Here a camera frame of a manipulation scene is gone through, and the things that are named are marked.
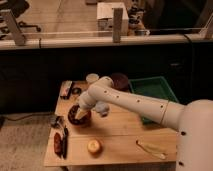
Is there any black white rectangular device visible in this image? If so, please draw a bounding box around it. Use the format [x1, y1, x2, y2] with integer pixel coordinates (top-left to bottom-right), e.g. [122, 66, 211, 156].
[60, 80, 73, 99]

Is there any green plastic bin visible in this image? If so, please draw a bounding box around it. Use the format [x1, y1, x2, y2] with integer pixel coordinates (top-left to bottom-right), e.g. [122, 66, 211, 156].
[128, 75, 180, 126]

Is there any pale banana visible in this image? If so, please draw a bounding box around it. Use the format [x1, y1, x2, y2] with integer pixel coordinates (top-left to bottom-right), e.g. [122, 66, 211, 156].
[136, 140, 166, 160]

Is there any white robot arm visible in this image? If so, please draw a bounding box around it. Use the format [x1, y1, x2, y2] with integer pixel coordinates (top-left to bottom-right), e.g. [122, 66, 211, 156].
[75, 76, 213, 171]

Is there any dark brown round bowl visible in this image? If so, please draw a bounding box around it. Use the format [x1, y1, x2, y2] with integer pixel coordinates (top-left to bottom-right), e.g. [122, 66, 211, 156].
[110, 73, 129, 91]

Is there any white cardboard box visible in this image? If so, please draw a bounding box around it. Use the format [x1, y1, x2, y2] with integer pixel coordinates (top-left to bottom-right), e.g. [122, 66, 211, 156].
[97, 2, 129, 35]

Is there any grey metal clip tool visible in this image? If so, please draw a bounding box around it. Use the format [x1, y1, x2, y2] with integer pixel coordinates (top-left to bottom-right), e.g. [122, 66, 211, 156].
[50, 115, 63, 129]

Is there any red sausage toy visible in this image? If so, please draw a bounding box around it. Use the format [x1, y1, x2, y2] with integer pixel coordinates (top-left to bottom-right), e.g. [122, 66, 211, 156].
[54, 133, 62, 156]

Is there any black marker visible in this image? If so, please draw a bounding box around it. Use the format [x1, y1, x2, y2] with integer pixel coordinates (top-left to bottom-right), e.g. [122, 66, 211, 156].
[62, 127, 69, 159]

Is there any dark red grape bunch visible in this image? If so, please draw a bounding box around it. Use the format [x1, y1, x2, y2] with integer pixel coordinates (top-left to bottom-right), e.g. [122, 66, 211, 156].
[68, 105, 86, 125]

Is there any grey slanted post left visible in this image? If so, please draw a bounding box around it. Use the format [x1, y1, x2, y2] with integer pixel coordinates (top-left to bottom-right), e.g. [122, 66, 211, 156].
[0, 9, 26, 46]

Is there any grey vertical post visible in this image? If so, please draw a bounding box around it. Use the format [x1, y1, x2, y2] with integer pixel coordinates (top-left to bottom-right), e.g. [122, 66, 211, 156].
[112, 8, 123, 43]

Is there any black office chair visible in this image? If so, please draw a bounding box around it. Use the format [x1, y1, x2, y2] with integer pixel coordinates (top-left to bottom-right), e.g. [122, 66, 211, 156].
[0, 0, 41, 33]

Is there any white cup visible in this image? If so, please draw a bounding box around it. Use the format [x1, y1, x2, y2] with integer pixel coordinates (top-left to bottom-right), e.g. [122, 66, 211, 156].
[86, 73, 99, 84]

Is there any small grey white toy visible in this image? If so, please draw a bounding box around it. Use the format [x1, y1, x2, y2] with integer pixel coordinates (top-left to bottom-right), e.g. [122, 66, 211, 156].
[94, 101, 109, 117]

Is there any yellow round fruit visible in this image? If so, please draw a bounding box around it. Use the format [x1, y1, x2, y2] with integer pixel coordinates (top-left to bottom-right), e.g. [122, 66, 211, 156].
[87, 139, 102, 154]

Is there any black tape ring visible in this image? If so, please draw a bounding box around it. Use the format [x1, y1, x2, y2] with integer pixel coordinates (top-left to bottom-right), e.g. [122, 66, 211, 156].
[71, 87, 83, 96]

